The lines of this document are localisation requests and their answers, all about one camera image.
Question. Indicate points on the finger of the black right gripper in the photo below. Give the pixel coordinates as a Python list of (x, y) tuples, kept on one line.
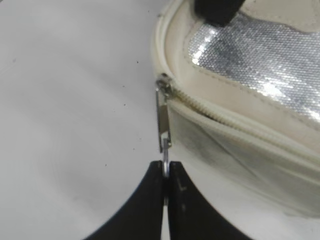
[(190, 215)]

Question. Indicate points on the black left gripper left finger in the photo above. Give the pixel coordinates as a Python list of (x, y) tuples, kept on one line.
[(141, 216)]

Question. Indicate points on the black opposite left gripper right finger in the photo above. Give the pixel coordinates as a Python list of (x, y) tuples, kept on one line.
[(217, 12)]

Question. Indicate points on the silver metal zipper pull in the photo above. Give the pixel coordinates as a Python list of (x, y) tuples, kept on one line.
[(163, 92)]

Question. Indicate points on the cream canvas zipper bag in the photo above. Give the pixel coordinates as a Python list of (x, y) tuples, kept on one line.
[(246, 95)]

